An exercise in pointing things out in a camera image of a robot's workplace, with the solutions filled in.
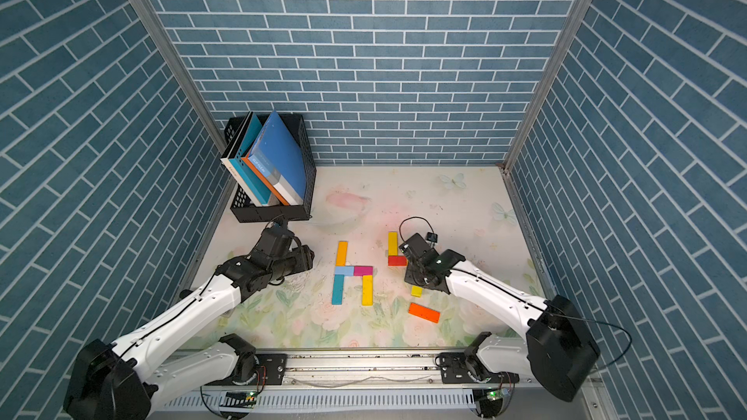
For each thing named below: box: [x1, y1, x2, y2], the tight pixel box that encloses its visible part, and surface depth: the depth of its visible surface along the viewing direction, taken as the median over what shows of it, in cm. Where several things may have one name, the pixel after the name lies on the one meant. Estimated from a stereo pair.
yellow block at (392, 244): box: [387, 231, 399, 257], surface depth 100 cm
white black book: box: [219, 111, 258, 208], surface depth 86 cm
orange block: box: [407, 302, 441, 324], surface depth 85 cm
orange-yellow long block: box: [335, 240, 349, 267], surface depth 98 cm
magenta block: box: [354, 265, 374, 277], surface depth 93 cm
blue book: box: [248, 110, 307, 205], surface depth 96 cm
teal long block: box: [330, 274, 346, 306], surface depth 88 cm
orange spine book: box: [241, 154, 290, 207], surface depth 90 cm
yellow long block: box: [361, 274, 375, 307], surface depth 88 cm
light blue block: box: [333, 265, 355, 278], surface depth 94 cm
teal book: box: [228, 113, 273, 207], surface depth 89 cm
